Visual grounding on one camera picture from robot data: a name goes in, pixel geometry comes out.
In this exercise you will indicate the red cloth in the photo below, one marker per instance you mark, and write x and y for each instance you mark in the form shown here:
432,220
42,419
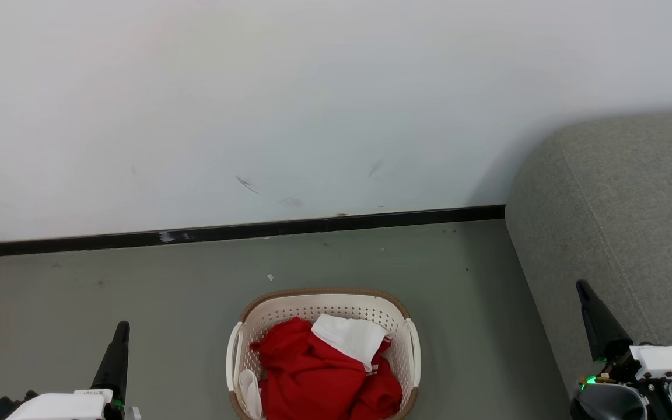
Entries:
307,379

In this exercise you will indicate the grey fabric sofa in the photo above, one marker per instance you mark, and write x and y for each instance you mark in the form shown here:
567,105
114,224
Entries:
616,210

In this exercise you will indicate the red and white garment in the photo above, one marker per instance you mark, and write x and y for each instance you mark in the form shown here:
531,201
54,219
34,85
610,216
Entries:
347,338

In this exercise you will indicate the black baseboard strip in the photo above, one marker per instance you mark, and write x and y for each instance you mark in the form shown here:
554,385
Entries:
254,228

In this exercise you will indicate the small white cloth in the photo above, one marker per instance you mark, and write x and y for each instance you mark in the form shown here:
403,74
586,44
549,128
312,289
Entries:
249,392

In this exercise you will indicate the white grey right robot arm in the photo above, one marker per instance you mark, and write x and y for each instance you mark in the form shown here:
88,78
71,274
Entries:
610,402

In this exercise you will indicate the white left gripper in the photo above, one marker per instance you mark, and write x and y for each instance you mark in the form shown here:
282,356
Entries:
62,406

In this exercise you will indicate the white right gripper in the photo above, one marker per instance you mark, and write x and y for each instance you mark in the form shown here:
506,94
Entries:
668,359

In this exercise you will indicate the cream perforated laundry basket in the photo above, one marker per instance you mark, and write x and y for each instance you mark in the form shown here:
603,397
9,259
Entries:
324,306

